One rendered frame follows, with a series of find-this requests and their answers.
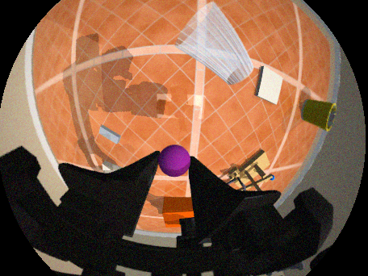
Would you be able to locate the yellow open cylindrical cup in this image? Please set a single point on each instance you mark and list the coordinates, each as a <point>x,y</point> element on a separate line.
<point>321,114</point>

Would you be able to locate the purple ball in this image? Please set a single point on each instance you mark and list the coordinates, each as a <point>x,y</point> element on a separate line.
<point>174,160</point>

